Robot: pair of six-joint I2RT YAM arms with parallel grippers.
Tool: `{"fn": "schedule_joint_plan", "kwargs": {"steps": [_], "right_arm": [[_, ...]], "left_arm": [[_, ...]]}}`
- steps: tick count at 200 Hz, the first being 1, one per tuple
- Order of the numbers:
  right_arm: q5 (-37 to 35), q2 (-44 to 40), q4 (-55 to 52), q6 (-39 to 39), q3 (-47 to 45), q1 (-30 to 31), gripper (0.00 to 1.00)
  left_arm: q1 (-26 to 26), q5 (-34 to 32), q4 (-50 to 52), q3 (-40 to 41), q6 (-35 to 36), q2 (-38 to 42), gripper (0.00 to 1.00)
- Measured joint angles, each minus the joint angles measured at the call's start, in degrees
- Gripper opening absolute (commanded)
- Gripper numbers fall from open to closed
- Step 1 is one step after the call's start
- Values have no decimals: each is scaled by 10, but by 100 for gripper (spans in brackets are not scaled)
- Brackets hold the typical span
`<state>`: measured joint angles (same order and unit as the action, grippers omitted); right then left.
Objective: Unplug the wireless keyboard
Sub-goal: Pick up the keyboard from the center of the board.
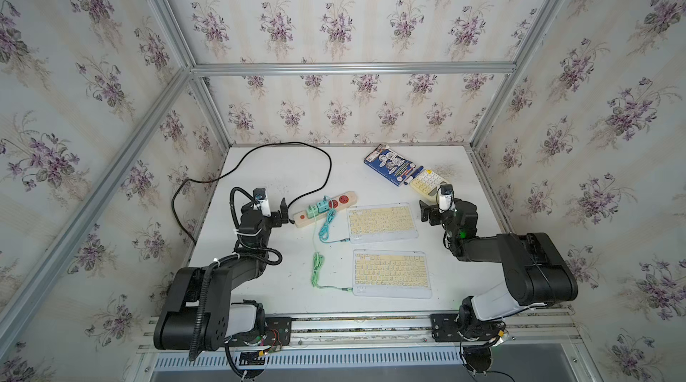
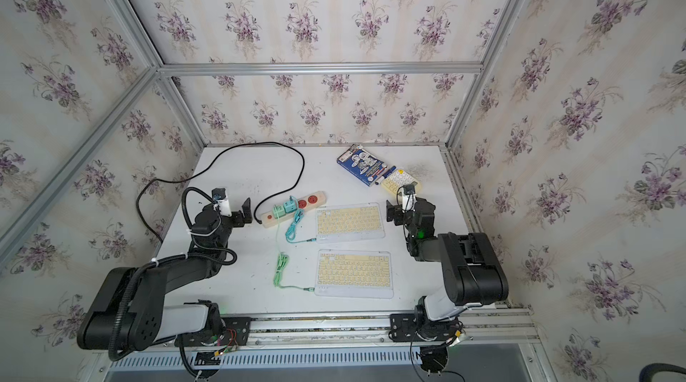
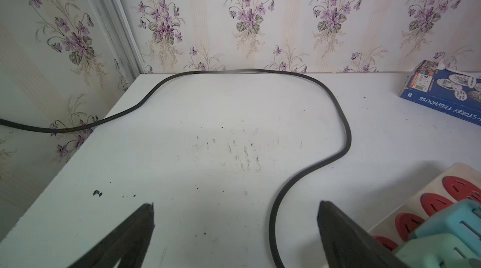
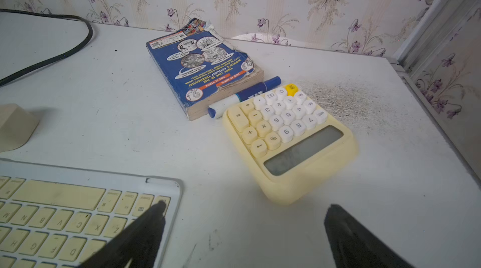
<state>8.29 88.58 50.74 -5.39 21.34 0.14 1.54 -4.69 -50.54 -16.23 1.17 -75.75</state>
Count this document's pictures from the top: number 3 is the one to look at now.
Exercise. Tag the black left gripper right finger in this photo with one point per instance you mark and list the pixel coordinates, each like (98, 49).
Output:
(346, 244)

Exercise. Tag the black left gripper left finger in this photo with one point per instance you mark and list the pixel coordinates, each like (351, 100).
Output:
(126, 245)

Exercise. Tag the light green usb charger plug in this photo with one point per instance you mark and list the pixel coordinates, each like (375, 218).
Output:
(444, 250)

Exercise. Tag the teal usb charger plug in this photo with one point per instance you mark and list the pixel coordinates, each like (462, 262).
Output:
(461, 220)

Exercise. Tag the blue treehouse book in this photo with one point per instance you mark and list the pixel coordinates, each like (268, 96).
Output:
(446, 90)

